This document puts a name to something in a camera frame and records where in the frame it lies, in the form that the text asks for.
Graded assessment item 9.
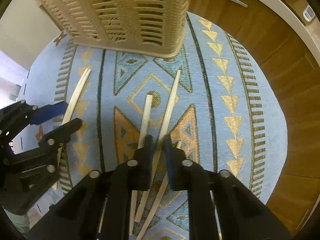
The wooden chopstick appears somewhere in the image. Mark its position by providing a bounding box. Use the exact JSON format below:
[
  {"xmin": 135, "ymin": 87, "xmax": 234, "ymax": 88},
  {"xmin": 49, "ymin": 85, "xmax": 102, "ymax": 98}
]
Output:
[
  {"xmin": 134, "ymin": 153, "xmax": 184, "ymax": 239},
  {"xmin": 52, "ymin": 68, "xmax": 92, "ymax": 191},
  {"xmin": 135, "ymin": 70, "xmax": 181, "ymax": 222},
  {"xmin": 61, "ymin": 68, "xmax": 91, "ymax": 125},
  {"xmin": 129, "ymin": 95, "xmax": 152, "ymax": 236}
]

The blue patterned table mat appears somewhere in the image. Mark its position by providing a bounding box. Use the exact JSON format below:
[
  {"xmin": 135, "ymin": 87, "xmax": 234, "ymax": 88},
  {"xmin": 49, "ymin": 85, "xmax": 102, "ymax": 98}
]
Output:
[{"xmin": 9, "ymin": 13, "xmax": 287, "ymax": 235}]

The beige plastic utensil basket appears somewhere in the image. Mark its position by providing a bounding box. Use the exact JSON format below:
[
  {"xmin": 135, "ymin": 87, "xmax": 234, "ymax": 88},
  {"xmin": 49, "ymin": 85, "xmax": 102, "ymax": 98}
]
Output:
[{"xmin": 39, "ymin": 0, "xmax": 190, "ymax": 59}]

